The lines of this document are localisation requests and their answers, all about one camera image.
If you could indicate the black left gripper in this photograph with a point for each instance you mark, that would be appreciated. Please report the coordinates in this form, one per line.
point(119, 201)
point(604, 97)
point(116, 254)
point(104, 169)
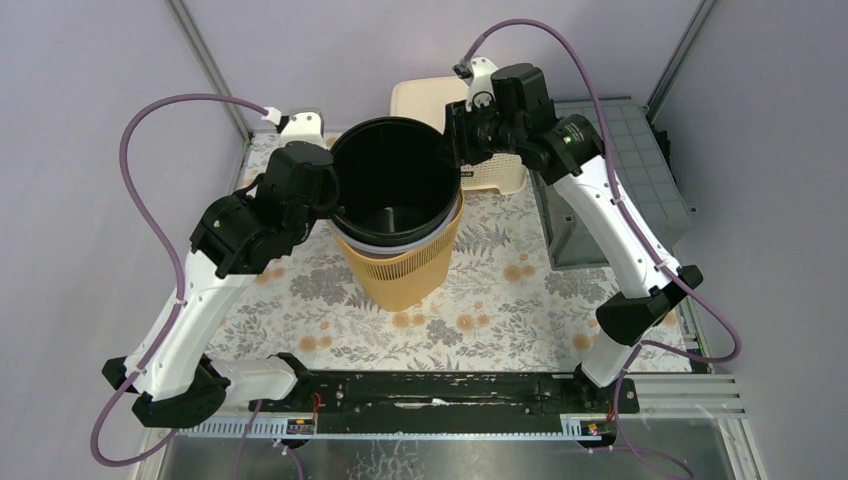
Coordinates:
point(324, 192)

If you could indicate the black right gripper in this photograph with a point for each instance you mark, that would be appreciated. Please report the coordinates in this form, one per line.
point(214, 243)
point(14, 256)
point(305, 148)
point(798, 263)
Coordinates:
point(456, 147)

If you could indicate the yellow bin with black liner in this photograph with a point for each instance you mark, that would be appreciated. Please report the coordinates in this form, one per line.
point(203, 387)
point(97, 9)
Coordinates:
point(392, 161)

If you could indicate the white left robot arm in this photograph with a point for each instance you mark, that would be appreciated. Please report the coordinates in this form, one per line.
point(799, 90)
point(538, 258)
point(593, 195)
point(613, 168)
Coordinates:
point(176, 384)

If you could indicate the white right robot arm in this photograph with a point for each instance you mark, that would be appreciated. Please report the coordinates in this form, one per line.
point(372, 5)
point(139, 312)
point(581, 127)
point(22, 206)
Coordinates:
point(651, 280)

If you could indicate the floral patterned table mat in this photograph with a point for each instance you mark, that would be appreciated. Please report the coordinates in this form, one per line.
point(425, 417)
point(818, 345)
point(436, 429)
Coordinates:
point(502, 307)

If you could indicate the black cloth bundle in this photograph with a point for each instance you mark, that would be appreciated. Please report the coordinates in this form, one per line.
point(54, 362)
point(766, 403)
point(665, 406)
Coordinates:
point(663, 143)

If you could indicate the small circuit board left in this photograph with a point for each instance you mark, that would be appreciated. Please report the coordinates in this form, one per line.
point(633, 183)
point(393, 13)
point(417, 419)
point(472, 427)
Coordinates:
point(300, 427)

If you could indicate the small circuit board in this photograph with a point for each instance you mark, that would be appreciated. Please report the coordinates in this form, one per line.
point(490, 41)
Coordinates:
point(300, 427)
point(591, 429)

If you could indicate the small circuit board right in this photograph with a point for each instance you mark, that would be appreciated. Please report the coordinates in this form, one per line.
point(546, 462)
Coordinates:
point(591, 429)

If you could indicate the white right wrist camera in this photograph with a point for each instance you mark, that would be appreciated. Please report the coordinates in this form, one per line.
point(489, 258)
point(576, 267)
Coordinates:
point(476, 74)

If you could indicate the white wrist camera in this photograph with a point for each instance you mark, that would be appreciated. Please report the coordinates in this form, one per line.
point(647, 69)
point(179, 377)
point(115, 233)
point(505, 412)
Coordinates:
point(300, 125)
point(476, 74)

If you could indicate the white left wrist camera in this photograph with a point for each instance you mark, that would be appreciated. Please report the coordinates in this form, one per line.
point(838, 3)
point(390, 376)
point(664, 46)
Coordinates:
point(300, 125)

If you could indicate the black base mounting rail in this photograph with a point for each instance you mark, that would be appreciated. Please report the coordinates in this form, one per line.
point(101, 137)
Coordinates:
point(351, 393)

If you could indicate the white slotted cable duct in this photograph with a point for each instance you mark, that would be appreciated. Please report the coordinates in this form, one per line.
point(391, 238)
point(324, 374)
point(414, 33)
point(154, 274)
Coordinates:
point(411, 425)

